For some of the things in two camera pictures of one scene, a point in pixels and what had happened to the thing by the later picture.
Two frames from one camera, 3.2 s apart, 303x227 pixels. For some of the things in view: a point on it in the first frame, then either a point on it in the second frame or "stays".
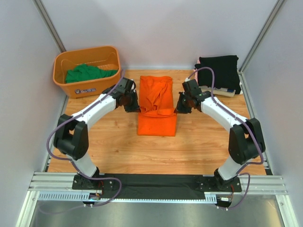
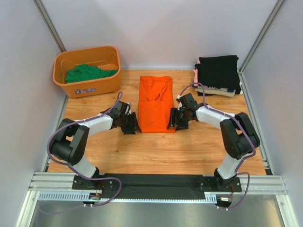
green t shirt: x=84 y=71 stays
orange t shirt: x=157 y=117 stays
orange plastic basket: x=106 y=57 stays
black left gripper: x=135 y=108 to x=134 y=124
